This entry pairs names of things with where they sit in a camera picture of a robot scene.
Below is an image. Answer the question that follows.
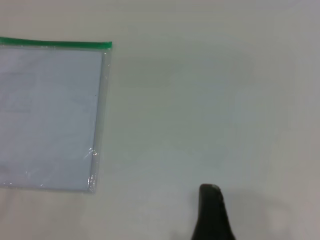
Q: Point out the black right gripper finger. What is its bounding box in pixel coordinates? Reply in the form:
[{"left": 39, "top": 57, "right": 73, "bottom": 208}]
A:
[{"left": 189, "top": 183, "right": 237, "bottom": 240}]

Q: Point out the clear zip bag green zipper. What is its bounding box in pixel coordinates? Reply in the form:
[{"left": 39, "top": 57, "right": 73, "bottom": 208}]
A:
[{"left": 0, "top": 36, "right": 113, "bottom": 196}]

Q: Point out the white paper stack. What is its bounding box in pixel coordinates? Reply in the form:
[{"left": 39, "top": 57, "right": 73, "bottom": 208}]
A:
[{"left": 0, "top": 50, "right": 104, "bottom": 193}]

